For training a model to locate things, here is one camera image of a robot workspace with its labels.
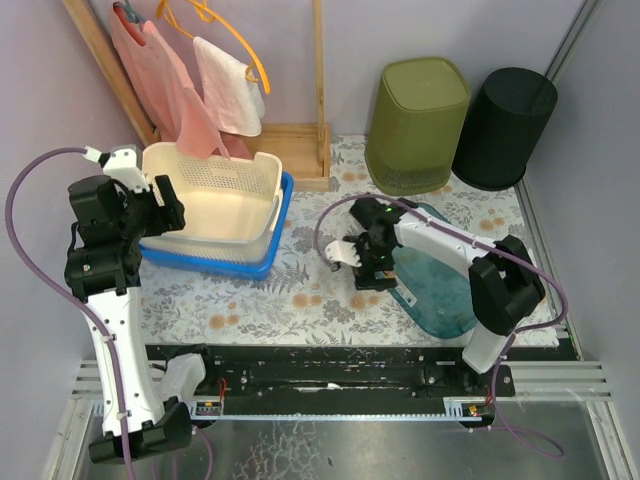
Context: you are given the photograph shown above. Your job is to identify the white plastic basin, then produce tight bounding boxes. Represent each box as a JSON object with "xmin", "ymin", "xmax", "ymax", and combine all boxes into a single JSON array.
[{"xmin": 141, "ymin": 142, "xmax": 282, "ymax": 263}]

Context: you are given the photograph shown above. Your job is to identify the green mesh basket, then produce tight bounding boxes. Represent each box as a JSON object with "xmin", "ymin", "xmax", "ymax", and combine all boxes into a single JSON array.
[{"xmin": 365, "ymin": 57, "xmax": 471, "ymax": 196}]

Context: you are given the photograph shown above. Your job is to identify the large black plastic bin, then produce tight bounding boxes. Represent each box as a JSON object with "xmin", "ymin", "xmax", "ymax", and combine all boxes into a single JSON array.
[{"xmin": 452, "ymin": 67, "xmax": 558, "ymax": 191}]

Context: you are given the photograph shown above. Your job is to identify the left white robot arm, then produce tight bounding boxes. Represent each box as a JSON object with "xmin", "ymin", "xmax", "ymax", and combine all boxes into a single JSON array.
[{"xmin": 64, "ymin": 175, "xmax": 206, "ymax": 464}]

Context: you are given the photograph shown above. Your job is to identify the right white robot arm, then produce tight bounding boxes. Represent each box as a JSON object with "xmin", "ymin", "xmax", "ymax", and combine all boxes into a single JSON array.
[{"xmin": 339, "ymin": 196, "xmax": 545, "ymax": 374}]

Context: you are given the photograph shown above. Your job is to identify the floral table mat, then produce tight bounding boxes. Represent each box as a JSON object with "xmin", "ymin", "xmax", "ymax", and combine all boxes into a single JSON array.
[{"xmin": 140, "ymin": 135, "xmax": 531, "ymax": 346}]

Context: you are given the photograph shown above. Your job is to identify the blue plastic tray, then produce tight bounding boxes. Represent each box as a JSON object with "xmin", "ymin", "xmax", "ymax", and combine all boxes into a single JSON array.
[{"xmin": 140, "ymin": 172, "xmax": 294, "ymax": 282}]

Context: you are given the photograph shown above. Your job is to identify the white hanging towel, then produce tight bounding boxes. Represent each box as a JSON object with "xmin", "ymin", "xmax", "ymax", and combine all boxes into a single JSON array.
[{"xmin": 193, "ymin": 37, "xmax": 265, "ymax": 137}]

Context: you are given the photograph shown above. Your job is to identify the pink hanging towel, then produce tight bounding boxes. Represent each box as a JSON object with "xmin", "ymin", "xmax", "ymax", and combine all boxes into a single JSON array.
[{"xmin": 108, "ymin": 2, "xmax": 252, "ymax": 159}]

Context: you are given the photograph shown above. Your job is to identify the orange clothes hanger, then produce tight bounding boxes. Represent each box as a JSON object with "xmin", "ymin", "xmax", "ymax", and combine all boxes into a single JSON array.
[{"xmin": 154, "ymin": 0, "xmax": 272, "ymax": 95}]

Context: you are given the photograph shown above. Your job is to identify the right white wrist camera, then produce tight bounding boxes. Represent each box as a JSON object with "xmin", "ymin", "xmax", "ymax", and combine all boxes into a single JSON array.
[{"xmin": 324, "ymin": 240, "xmax": 361, "ymax": 271}]

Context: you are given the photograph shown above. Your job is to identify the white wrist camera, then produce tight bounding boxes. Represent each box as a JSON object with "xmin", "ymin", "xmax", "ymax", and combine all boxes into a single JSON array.
[
  {"xmin": 324, "ymin": 240, "xmax": 361, "ymax": 271},
  {"xmin": 83, "ymin": 145, "xmax": 150, "ymax": 194}
]

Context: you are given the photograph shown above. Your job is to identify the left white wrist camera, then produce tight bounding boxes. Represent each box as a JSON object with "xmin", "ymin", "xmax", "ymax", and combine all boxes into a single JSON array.
[{"xmin": 83, "ymin": 145, "xmax": 150, "ymax": 194}]

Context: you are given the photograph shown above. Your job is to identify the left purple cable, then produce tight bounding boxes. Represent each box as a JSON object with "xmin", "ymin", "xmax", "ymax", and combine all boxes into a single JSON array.
[{"xmin": 4, "ymin": 146, "xmax": 216, "ymax": 480}]

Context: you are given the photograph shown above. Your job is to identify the purple cable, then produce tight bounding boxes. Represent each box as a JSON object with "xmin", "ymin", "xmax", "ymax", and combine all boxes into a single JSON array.
[
  {"xmin": 4, "ymin": 146, "xmax": 216, "ymax": 480},
  {"xmin": 314, "ymin": 194, "xmax": 570, "ymax": 459}
]

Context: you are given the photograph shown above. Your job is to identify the wooden rack frame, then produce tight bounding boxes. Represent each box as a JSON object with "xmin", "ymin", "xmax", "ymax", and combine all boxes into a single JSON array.
[{"xmin": 63, "ymin": 1, "xmax": 331, "ymax": 192}]

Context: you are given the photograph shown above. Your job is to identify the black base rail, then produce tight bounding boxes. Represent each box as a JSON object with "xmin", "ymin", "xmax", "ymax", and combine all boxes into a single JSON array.
[{"xmin": 146, "ymin": 344, "xmax": 591, "ymax": 423}]

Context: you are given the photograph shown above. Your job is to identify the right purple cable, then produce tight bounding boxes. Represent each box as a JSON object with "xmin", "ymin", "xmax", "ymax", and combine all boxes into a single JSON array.
[{"xmin": 314, "ymin": 194, "xmax": 570, "ymax": 459}]

